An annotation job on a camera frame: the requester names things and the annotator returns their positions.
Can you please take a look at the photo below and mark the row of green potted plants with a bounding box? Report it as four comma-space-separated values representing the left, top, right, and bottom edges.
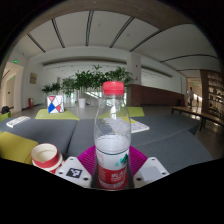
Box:
41, 64, 134, 109

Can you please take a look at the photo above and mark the white and yellow booklet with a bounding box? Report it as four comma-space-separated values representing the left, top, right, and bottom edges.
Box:
121, 116, 150, 134

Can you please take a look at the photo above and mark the clear red-capped water bottle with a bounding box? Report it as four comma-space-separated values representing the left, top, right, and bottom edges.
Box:
93, 80, 132, 191

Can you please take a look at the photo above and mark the wooden shelf unit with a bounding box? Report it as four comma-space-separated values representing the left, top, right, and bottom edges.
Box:
199, 69, 224, 121

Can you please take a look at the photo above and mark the framed wall picture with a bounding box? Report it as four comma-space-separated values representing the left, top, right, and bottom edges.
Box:
29, 72, 38, 85

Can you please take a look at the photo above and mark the red and white mug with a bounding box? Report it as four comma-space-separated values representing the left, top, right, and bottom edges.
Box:
30, 143, 64, 175

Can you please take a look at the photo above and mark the lime green chair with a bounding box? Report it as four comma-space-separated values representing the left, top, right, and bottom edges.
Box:
0, 111, 13, 123

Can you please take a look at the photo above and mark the black chair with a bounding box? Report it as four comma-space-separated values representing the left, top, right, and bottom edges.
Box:
0, 105, 11, 115

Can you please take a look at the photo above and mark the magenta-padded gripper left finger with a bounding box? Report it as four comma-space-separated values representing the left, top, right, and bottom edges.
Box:
54, 145, 99, 190

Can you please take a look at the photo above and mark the person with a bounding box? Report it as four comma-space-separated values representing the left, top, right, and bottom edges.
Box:
186, 86, 195, 108

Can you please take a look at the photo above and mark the long wooden bench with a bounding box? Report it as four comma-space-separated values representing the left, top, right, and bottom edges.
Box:
171, 105, 224, 132

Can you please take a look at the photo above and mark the white printed magazine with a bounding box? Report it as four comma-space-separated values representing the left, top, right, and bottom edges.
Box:
5, 115, 32, 129

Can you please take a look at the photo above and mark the white cube with coloured triangles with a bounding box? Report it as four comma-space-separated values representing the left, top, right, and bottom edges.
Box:
46, 94, 65, 114

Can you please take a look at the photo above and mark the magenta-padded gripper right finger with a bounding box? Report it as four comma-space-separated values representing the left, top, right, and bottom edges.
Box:
128, 145, 170, 190

